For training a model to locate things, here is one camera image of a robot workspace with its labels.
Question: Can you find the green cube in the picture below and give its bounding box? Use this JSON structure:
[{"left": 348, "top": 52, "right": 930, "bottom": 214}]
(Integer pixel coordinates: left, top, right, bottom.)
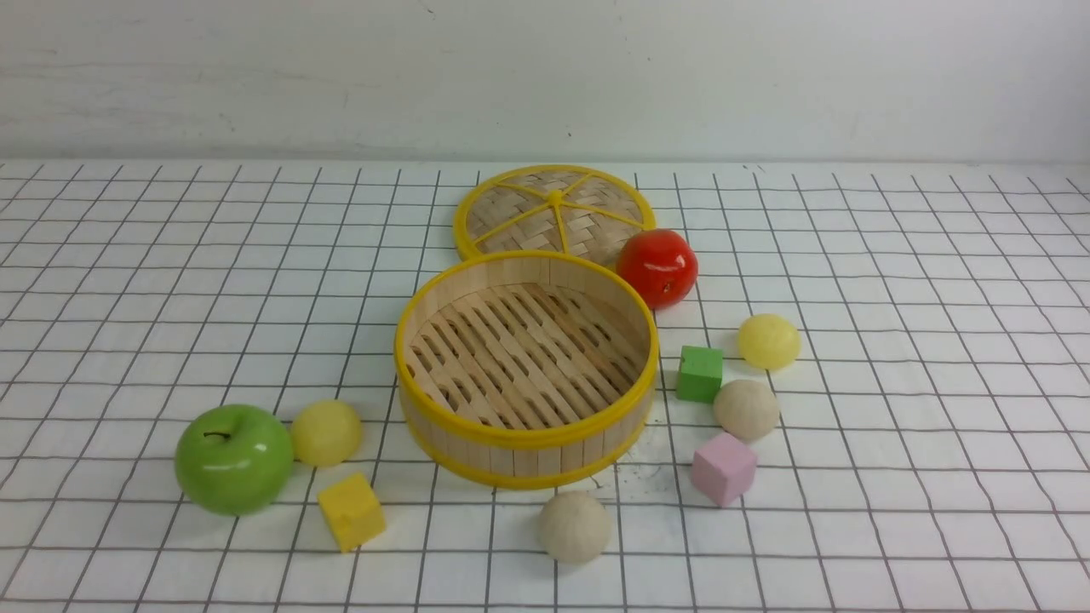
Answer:
[{"left": 676, "top": 345, "right": 724, "bottom": 404}]

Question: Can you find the woven bamboo steamer lid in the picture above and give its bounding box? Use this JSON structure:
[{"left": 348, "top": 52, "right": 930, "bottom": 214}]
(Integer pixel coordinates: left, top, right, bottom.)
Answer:
[{"left": 453, "top": 164, "right": 657, "bottom": 267}]

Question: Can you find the pink cube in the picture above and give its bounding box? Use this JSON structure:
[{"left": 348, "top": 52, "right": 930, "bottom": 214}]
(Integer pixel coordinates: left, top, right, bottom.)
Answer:
[{"left": 691, "top": 432, "right": 758, "bottom": 508}]

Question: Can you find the bamboo steamer tray yellow rim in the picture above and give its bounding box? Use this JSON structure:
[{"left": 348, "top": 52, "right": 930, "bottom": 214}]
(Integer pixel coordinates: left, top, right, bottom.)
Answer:
[{"left": 393, "top": 251, "right": 659, "bottom": 490}]

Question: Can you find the yellow cube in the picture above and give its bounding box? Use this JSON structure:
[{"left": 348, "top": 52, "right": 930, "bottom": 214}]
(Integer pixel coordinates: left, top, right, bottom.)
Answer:
[{"left": 317, "top": 473, "right": 387, "bottom": 553}]

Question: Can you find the yellow bun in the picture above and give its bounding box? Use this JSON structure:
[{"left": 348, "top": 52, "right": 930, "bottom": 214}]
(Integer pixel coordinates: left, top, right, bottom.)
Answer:
[
  {"left": 290, "top": 399, "right": 364, "bottom": 468},
  {"left": 737, "top": 313, "right": 801, "bottom": 371}
]

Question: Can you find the beige bun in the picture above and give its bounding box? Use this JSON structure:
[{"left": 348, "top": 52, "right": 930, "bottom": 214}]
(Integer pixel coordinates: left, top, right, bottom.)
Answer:
[
  {"left": 713, "top": 378, "right": 780, "bottom": 443},
  {"left": 536, "top": 491, "right": 614, "bottom": 565}
]

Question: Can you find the beige bun right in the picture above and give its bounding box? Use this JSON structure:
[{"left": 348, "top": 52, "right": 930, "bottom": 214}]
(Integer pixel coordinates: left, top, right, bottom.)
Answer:
[{"left": 713, "top": 378, "right": 780, "bottom": 443}]

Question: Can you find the red tomato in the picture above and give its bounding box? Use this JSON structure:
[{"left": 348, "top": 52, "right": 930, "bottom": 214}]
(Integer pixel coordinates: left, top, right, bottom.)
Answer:
[{"left": 615, "top": 228, "right": 698, "bottom": 311}]

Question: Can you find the beige bun front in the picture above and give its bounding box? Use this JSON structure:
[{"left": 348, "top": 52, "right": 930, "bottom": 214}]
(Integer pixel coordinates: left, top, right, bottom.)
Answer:
[{"left": 536, "top": 491, "right": 614, "bottom": 565}]

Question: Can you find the green apple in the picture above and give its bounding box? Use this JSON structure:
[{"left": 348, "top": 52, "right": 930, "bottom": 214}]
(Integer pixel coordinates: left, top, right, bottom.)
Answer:
[{"left": 174, "top": 404, "right": 295, "bottom": 516}]

